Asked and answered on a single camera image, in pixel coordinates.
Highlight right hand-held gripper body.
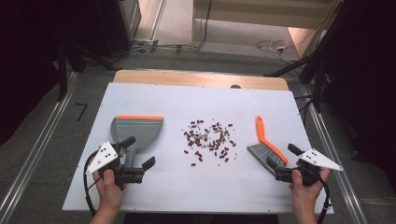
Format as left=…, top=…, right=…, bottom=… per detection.
left=274, top=147, right=344, bottom=188

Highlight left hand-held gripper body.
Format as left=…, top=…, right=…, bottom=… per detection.
left=85, top=141, right=146, bottom=191

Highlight grey dustpan with orange edge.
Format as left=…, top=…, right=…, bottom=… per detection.
left=110, top=115, right=164, bottom=170

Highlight orange brush with grey bristles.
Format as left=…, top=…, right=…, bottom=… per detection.
left=247, top=115, right=290, bottom=175

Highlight group of red beans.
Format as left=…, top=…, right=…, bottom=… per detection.
left=181, top=119, right=238, bottom=168

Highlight person's left hand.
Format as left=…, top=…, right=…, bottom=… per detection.
left=92, top=167, right=128, bottom=213

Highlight person's right hand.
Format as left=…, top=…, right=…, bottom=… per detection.
left=288, top=167, right=332, bottom=213

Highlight white table board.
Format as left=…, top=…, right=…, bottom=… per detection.
left=61, top=81, right=335, bottom=216

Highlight black metal stand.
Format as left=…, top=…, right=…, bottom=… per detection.
left=56, top=41, right=69, bottom=103
left=312, top=60, right=326, bottom=114

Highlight wooden table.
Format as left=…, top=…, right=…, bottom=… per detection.
left=112, top=69, right=290, bottom=91

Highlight dark cabinet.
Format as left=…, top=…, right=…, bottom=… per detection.
left=94, top=0, right=143, bottom=58

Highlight aluminium floor rail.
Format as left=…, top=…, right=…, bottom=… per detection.
left=148, top=0, right=167, bottom=43
left=0, top=72, right=80, bottom=222
left=301, top=84, right=370, bottom=224

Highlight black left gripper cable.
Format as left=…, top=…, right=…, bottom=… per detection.
left=82, top=149, right=101, bottom=217

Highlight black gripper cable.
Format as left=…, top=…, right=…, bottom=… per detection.
left=307, top=169, right=332, bottom=224
left=82, top=149, right=101, bottom=217

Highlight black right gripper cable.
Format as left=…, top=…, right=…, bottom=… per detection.
left=307, top=169, right=332, bottom=224

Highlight white floor cable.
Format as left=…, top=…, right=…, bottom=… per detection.
left=255, top=38, right=291, bottom=61

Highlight black floor cables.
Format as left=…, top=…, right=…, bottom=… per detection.
left=120, top=0, right=214, bottom=57

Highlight light wooden furniture frame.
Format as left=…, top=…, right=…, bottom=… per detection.
left=190, top=0, right=344, bottom=60

